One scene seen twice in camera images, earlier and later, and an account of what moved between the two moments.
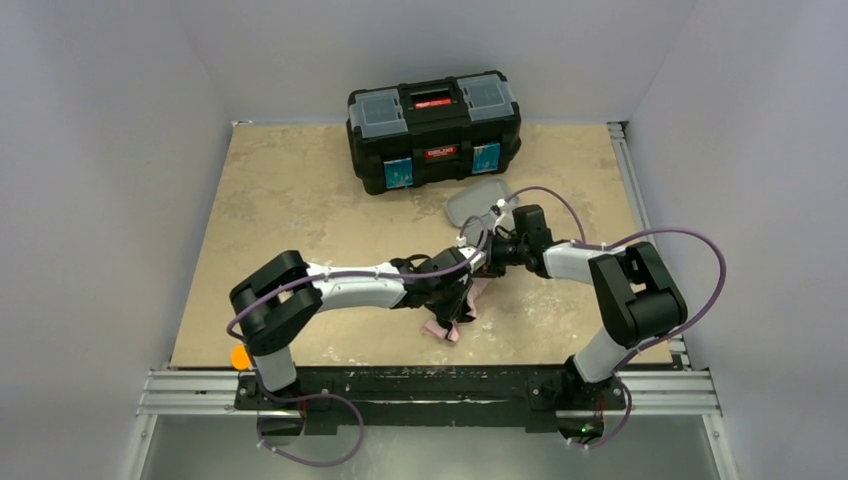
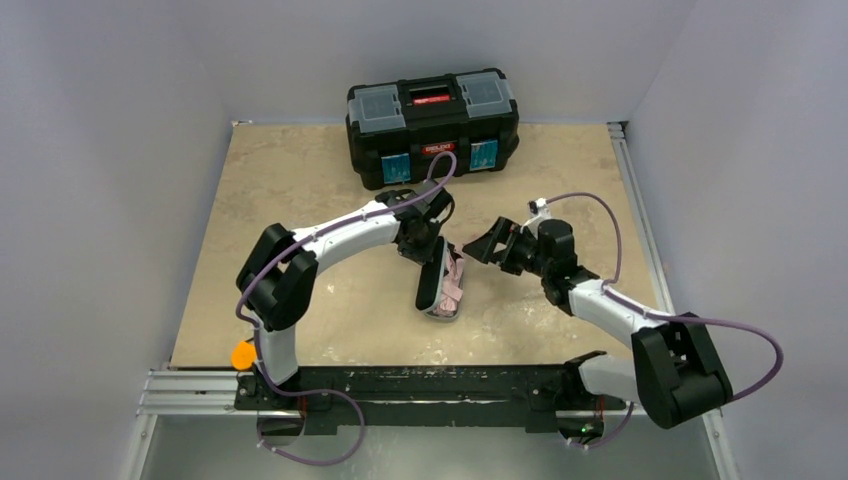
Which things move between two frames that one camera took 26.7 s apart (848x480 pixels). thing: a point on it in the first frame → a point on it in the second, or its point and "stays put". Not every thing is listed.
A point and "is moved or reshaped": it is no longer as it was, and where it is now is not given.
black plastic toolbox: x=429 y=130 stays put
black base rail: x=532 y=394 stays put
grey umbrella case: x=475 y=201 is moved or reshaped
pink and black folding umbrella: x=450 y=313 is moved or reshaped
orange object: x=240 y=358 stays put
